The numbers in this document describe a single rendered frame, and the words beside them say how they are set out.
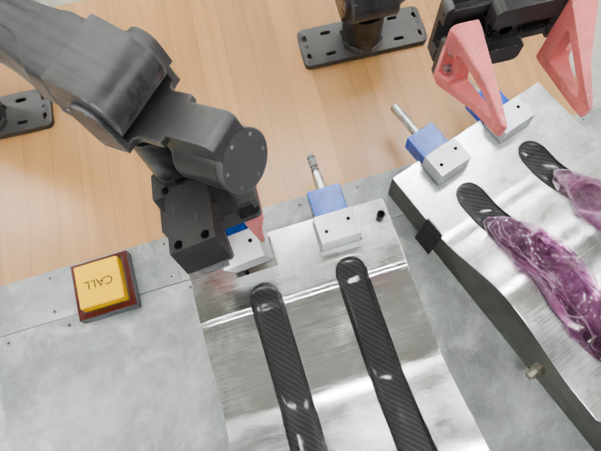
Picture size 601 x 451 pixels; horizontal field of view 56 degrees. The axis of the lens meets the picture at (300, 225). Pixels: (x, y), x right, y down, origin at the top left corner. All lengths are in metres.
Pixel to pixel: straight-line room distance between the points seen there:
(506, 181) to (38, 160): 0.68
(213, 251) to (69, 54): 0.19
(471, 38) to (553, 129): 0.45
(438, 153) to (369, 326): 0.25
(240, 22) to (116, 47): 0.53
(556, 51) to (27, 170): 0.74
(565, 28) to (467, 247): 0.35
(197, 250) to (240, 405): 0.25
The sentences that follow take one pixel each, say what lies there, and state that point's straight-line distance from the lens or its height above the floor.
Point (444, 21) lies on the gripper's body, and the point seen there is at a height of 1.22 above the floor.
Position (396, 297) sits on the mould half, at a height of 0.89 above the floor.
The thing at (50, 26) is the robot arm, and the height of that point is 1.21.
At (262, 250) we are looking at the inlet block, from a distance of 0.64.
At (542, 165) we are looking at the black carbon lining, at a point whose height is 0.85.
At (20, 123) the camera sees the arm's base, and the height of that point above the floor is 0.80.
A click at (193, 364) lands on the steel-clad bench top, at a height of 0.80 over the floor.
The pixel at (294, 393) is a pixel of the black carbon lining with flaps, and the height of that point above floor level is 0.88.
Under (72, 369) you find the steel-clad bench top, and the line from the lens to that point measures 0.83.
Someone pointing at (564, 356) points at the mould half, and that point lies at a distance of 0.74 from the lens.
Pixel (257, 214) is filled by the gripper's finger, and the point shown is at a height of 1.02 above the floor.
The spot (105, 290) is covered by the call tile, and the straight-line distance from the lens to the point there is 0.79.
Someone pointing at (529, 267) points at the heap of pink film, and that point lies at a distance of 0.71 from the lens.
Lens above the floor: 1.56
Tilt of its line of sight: 70 degrees down
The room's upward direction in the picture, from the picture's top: 7 degrees counter-clockwise
